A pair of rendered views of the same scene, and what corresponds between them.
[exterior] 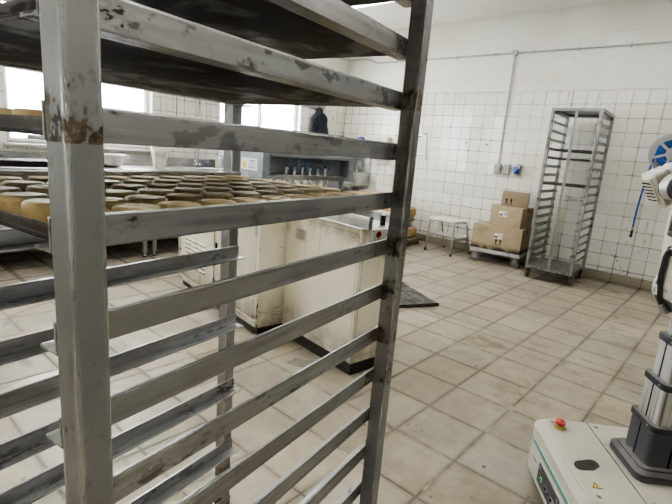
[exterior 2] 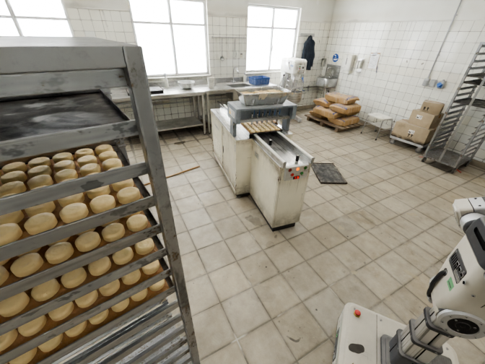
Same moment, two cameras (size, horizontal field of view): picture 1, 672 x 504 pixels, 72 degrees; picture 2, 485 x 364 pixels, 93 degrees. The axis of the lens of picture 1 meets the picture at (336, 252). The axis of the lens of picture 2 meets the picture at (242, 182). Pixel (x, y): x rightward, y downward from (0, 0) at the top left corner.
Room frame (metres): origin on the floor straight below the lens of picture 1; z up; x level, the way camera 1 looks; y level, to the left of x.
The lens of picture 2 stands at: (0.55, -0.44, 1.84)
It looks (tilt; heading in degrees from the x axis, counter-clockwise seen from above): 33 degrees down; 20
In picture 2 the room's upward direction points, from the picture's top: 2 degrees clockwise
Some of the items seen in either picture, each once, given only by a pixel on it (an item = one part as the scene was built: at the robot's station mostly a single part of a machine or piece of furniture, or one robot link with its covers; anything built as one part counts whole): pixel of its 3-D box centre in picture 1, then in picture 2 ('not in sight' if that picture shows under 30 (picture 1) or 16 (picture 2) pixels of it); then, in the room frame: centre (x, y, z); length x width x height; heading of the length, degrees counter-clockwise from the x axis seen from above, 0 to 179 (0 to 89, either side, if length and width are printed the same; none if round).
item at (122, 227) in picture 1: (287, 208); (67, 345); (0.64, 0.07, 1.14); 0.64 x 0.03 x 0.03; 148
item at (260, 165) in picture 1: (296, 179); (260, 118); (3.11, 0.30, 1.01); 0.72 x 0.33 x 0.34; 131
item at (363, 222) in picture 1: (267, 198); (245, 127); (3.10, 0.48, 0.87); 2.01 x 0.03 x 0.07; 41
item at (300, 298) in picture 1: (338, 280); (275, 180); (2.73, -0.03, 0.45); 0.70 x 0.34 x 0.90; 41
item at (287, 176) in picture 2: (386, 241); (296, 172); (2.45, -0.26, 0.77); 0.24 x 0.04 x 0.14; 131
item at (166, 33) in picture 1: (295, 72); (35, 308); (0.64, 0.07, 1.32); 0.64 x 0.03 x 0.03; 148
